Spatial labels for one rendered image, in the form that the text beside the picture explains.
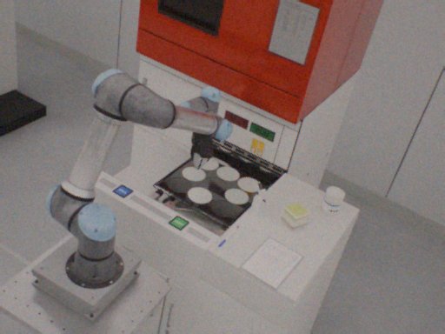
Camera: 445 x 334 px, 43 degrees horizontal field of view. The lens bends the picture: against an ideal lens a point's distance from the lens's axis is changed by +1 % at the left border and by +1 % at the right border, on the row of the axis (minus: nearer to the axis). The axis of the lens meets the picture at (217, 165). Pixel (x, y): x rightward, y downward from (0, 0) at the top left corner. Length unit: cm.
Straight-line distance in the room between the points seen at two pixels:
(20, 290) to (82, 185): 41
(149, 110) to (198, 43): 73
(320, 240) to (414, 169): 187
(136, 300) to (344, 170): 243
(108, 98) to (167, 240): 60
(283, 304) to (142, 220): 59
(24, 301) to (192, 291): 59
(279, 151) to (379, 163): 167
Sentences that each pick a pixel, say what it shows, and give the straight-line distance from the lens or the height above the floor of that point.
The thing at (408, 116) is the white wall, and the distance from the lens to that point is 379.
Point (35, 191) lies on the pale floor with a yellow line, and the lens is 367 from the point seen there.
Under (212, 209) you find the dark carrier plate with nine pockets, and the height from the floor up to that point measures 90.
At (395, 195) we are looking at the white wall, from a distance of 405.
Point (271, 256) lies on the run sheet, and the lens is 201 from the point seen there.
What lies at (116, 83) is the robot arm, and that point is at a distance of 174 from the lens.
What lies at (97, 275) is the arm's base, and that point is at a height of 93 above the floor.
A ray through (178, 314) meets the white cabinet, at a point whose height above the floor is 58.
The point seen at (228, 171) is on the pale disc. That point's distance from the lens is 246.
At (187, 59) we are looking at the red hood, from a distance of 242.
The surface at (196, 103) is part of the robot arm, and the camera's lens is 208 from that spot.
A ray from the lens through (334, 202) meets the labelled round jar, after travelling 223.
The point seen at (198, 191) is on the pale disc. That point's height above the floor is 90.
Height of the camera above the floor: 232
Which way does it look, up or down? 35 degrees down
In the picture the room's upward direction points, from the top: 12 degrees clockwise
